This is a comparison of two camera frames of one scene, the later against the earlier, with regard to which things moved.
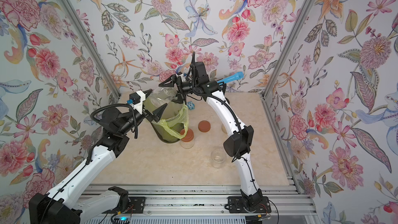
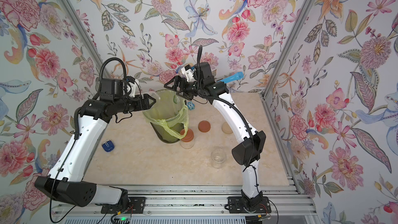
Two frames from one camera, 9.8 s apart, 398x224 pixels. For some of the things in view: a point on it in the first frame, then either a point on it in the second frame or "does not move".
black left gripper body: [132, 120] → [131, 104]
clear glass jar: [218, 157] does not move
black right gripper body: [186, 88] does not move
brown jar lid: [204, 126] does not move
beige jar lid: [224, 129] does not move
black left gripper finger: [158, 112] → [147, 102]
